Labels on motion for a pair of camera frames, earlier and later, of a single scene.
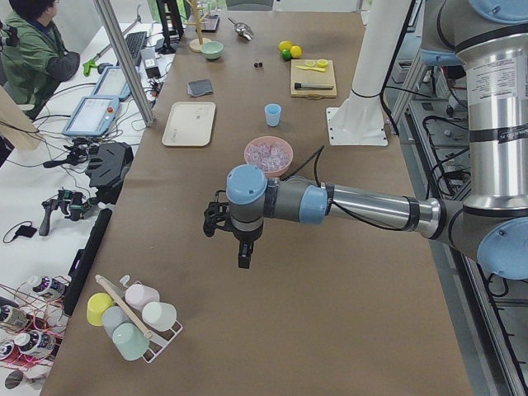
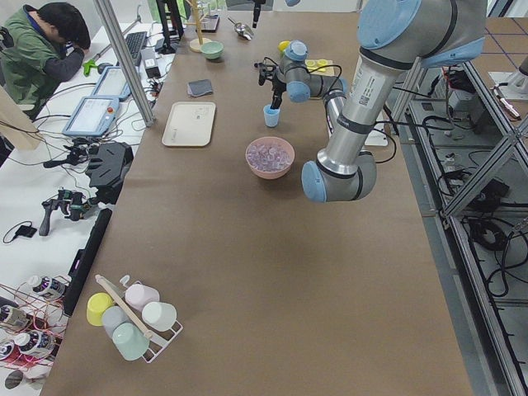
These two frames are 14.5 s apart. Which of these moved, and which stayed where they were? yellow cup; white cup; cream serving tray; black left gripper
Moved: black left gripper
Stayed: cream serving tray; white cup; yellow cup
